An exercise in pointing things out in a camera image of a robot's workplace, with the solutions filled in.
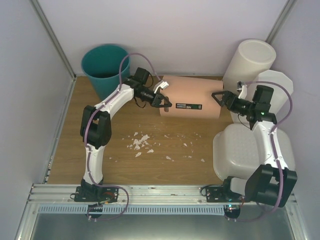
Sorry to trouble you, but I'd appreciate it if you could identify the pink plastic bin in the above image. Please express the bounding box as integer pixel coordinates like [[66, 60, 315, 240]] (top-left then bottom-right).
[[159, 75, 223, 119]]

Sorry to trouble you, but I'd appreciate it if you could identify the large white round bin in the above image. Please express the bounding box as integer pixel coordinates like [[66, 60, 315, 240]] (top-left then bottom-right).
[[222, 39, 277, 93]]

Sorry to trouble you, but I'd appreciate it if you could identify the white rectangular basin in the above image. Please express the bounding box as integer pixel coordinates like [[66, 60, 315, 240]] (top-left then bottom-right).
[[213, 121, 296, 191]]

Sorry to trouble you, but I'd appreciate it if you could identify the white faceted bin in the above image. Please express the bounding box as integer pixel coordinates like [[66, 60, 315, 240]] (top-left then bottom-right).
[[245, 70, 294, 114]]

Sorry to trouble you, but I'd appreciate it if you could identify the teal plastic bin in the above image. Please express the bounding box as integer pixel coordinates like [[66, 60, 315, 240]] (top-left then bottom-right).
[[81, 44, 130, 100]]

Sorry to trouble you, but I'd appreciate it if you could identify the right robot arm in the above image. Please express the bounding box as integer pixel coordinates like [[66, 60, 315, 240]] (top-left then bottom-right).
[[211, 85, 298, 208]]

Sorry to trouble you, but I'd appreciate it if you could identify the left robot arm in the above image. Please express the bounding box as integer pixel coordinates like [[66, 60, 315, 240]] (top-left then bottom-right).
[[80, 68, 172, 202]]

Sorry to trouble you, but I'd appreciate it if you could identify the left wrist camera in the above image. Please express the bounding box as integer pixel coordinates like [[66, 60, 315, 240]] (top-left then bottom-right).
[[153, 80, 169, 94]]

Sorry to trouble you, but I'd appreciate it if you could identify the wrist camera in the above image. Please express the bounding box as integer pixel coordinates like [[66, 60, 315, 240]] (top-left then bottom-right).
[[153, 80, 169, 94], [236, 81, 248, 100]]

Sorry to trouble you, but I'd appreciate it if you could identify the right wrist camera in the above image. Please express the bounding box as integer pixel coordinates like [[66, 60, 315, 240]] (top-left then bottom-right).
[[236, 81, 248, 100]]

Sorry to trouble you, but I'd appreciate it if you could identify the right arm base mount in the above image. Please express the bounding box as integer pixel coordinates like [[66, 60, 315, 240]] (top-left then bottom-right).
[[199, 185, 247, 203]]

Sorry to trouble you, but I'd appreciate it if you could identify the right aluminium frame post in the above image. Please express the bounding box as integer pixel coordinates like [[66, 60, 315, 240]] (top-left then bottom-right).
[[265, 0, 298, 45]]

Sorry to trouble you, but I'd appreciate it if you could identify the aluminium frame post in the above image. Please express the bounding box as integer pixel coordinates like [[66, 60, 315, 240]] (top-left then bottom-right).
[[29, 0, 77, 81], [265, 0, 298, 45]]

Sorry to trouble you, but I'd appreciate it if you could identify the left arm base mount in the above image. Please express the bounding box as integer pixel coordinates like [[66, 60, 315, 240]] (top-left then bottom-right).
[[70, 185, 119, 203]]

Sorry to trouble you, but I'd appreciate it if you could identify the aluminium front rail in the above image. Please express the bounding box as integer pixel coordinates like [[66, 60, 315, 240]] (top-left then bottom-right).
[[27, 183, 298, 205]]

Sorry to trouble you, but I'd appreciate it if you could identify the left aluminium frame post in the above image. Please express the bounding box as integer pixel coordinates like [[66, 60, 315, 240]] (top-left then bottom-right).
[[29, 0, 77, 81]]

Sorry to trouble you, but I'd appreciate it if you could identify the grey slotted cable duct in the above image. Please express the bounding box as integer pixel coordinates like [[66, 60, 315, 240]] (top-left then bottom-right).
[[38, 204, 225, 216]]

